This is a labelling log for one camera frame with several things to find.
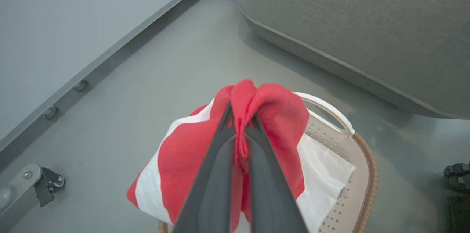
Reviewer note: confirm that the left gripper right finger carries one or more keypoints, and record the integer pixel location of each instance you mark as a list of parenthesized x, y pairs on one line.
[(268, 189)]

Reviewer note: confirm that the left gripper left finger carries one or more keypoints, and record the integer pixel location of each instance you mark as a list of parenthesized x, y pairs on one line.
[(209, 189)]

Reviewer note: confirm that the red and white shirt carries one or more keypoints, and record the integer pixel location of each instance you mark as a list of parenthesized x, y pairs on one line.
[(183, 152)]

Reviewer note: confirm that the dark robot base part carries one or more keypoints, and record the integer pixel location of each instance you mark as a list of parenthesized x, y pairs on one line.
[(458, 189)]

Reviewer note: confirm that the grey fabric sofa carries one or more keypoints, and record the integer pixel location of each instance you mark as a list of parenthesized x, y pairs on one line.
[(349, 23)]

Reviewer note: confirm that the white plastic bag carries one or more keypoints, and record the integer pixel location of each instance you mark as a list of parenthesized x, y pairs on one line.
[(323, 178)]

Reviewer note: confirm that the black caster wheel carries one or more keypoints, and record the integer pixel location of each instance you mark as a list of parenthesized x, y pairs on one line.
[(46, 185)]

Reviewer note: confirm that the small grey partition glide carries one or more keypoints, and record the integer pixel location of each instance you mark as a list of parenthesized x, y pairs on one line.
[(50, 113), (80, 86)]

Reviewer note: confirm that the grey partition foot with caster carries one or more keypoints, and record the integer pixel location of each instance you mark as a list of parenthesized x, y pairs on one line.
[(14, 189)]

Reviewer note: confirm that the aluminium partition base rail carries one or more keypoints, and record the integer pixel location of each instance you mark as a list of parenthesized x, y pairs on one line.
[(91, 67)]

